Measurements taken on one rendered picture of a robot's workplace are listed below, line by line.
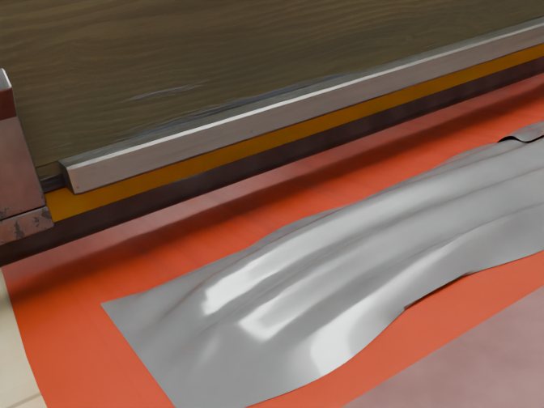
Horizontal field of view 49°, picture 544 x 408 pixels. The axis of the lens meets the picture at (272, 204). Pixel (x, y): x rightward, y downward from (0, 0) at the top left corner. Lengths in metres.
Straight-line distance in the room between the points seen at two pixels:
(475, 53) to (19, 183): 0.20
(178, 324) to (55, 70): 0.09
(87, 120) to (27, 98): 0.02
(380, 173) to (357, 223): 0.06
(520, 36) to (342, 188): 0.12
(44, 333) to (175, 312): 0.04
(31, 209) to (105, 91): 0.05
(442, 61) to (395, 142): 0.04
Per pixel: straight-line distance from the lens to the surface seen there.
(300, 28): 0.25
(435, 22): 0.30
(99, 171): 0.21
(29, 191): 0.20
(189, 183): 0.24
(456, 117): 0.33
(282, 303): 0.16
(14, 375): 0.18
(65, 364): 0.17
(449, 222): 0.20
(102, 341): 0.18
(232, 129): 0.22
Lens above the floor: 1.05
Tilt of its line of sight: 22 degrees down
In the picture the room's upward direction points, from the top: 10 degrees counter-clockwise
